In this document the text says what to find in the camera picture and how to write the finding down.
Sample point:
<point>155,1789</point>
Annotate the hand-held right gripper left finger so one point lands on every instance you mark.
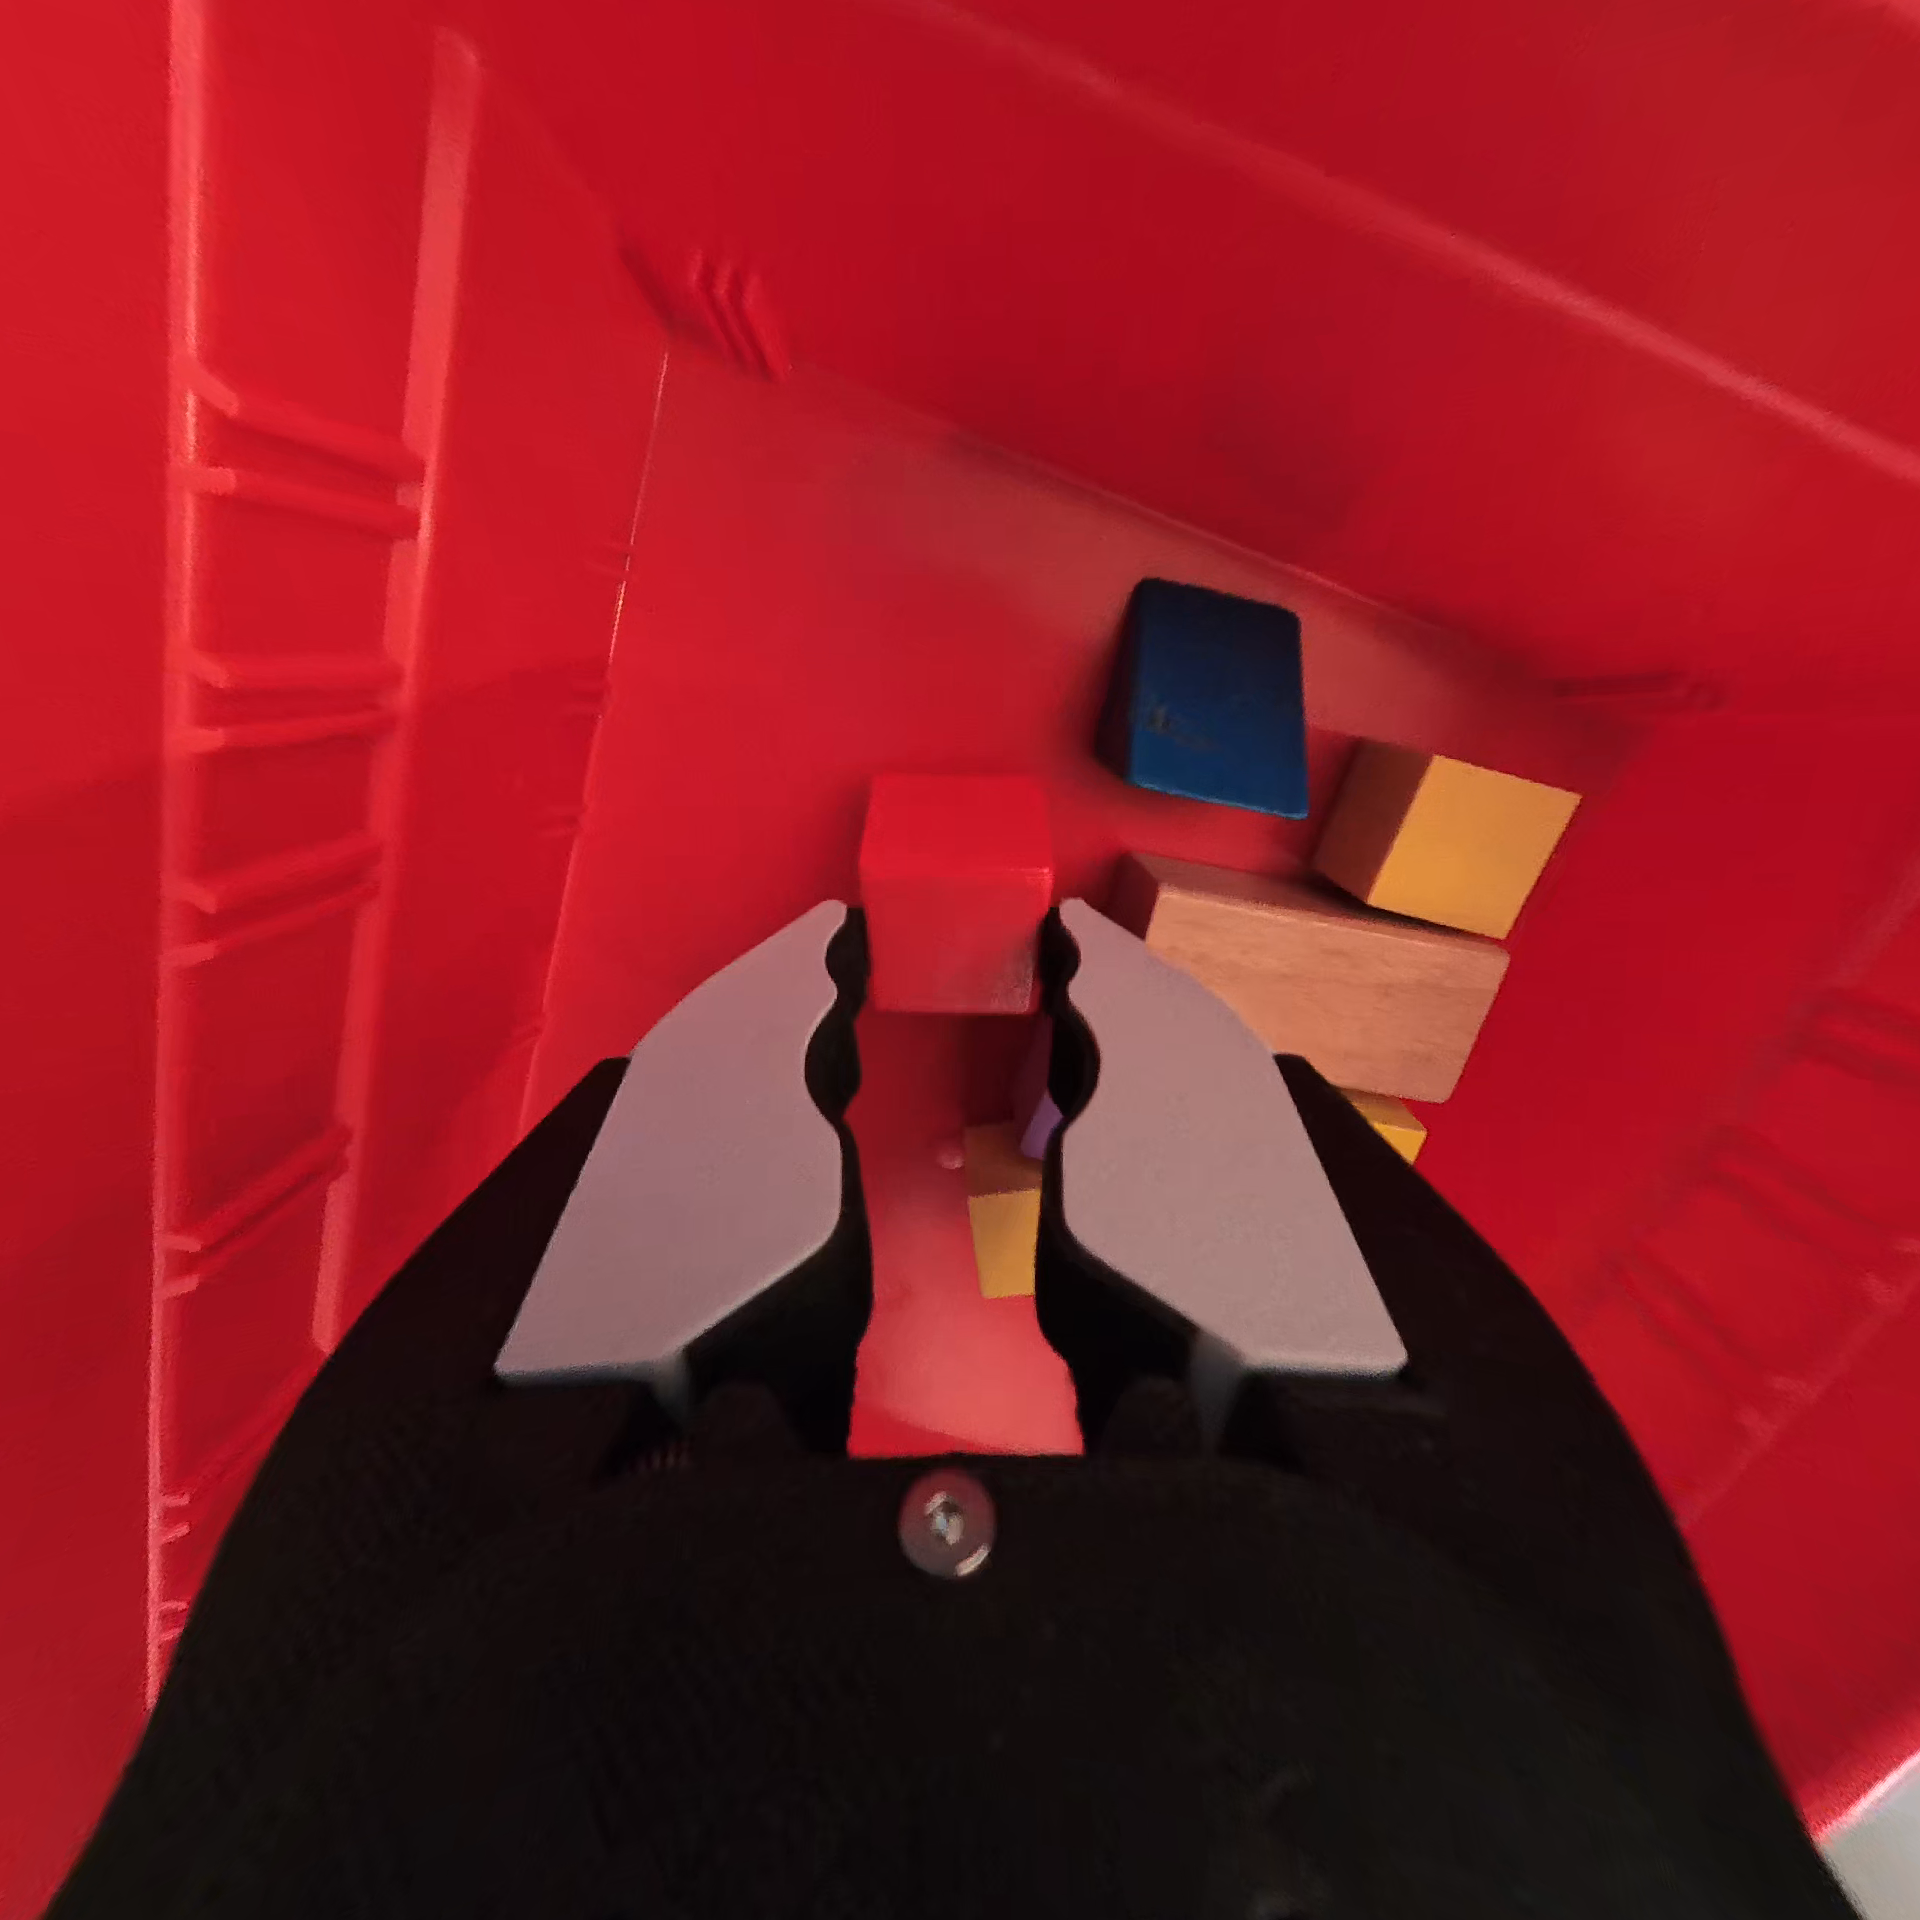
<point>691,1201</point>

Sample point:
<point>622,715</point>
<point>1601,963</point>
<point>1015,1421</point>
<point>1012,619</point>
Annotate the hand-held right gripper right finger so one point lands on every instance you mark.
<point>1215,1201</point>

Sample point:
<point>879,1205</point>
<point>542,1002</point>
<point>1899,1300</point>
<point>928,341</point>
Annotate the purple wooden cube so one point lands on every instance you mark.
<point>1038,1119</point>

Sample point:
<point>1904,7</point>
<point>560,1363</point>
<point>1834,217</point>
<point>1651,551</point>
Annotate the natural wood rectangular block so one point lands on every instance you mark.
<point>1319,975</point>

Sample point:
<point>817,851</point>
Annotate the red wooden block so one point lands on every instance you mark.
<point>954,885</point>

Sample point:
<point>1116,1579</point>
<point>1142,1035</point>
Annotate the small yellow wooden cube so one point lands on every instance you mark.
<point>1448,841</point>

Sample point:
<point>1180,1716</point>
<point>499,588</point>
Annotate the dark blue wedge block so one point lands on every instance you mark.
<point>1207,706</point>

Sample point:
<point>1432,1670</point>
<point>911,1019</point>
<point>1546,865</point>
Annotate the red plastic bin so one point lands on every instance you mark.
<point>451,601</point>

